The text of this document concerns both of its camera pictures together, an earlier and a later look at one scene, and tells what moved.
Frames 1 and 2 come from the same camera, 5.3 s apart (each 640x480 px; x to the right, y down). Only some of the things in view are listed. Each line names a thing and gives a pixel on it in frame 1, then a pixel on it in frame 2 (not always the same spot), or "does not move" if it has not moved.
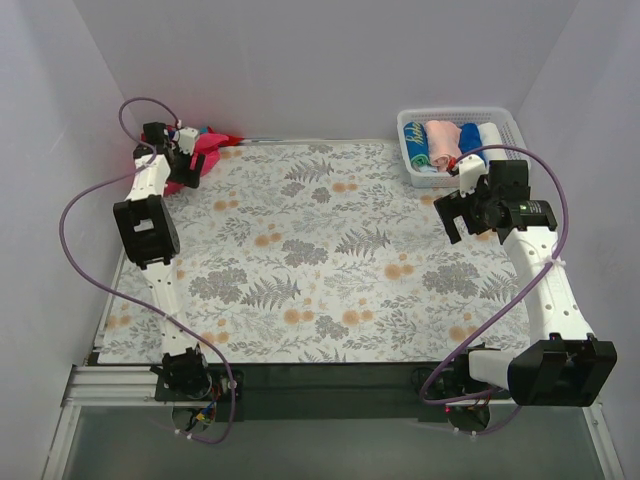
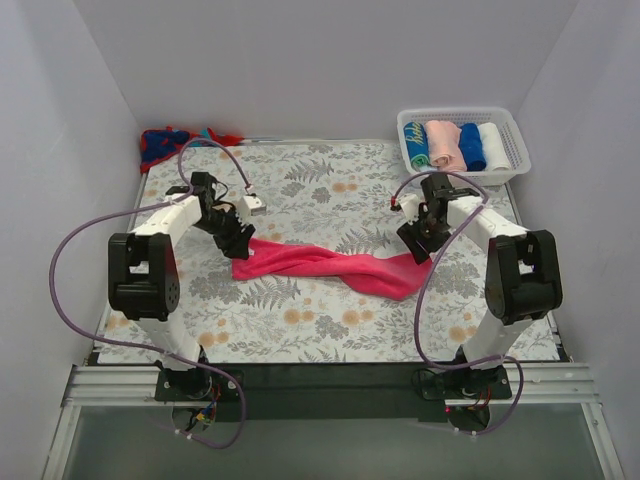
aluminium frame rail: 100,386 does not move
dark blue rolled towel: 470,139 does not move
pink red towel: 208,144 to 391,276
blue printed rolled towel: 417,141 does not move
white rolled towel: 490,136 does not move
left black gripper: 186,168 to 235,238
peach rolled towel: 444,142 does not move
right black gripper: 455,209 to 417,238
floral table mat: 321,253 does not move
